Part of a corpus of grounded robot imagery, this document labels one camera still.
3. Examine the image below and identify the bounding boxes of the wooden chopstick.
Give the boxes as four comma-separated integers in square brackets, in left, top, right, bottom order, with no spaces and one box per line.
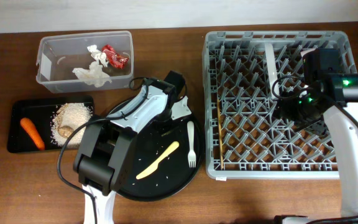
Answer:
[216,98,224,170]

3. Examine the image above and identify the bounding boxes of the white plastic fork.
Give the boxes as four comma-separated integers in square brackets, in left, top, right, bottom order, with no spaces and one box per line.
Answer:
[187,121,196,168]

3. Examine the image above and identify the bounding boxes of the grey plate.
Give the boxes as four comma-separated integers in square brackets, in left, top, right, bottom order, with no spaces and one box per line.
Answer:
[265,43,278,100]

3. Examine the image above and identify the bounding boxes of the yellow plastic knife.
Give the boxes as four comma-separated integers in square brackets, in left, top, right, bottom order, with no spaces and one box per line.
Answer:
[135,141,180,180]

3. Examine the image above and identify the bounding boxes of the red snack wrapper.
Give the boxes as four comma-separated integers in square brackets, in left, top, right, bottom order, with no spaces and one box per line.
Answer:
[102,45,129,70]

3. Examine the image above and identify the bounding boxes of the white tissue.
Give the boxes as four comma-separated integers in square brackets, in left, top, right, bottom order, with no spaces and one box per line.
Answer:
[72,61,112,88]

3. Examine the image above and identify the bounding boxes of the small tissue piece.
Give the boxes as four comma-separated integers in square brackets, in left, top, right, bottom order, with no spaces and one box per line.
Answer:
[87,45,109,67]

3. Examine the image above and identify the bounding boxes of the brown walnut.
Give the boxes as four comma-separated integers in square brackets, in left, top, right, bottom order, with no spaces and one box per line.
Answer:
[57,126,74,138]

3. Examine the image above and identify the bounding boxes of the orange carrot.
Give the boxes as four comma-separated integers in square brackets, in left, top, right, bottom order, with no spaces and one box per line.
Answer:
[20,118,45,151]

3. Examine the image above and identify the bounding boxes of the pink bowl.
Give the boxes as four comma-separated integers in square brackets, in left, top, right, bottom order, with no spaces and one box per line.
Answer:
[300,48,316,57]

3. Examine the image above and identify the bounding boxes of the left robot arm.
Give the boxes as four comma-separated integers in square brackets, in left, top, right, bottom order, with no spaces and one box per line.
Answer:
[73,71,191,223]

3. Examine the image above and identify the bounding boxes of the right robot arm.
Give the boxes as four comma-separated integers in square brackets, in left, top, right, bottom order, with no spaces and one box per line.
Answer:
[272,49,358,223]

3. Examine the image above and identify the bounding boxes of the grey dishwasher rack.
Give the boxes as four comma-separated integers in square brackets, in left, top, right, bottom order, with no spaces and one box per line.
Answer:
[203,30,357,180]

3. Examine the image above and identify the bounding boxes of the clear plastic waste bin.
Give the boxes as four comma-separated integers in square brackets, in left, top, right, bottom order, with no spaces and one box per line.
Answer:
[36,30,134,93]

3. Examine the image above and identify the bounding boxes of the round black serving tray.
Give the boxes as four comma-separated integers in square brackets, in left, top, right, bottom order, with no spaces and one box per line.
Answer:
[117,113,205,202]

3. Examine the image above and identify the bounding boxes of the black rectangular tray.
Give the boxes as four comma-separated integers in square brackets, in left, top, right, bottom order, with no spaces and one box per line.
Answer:
[7,95,94,153]

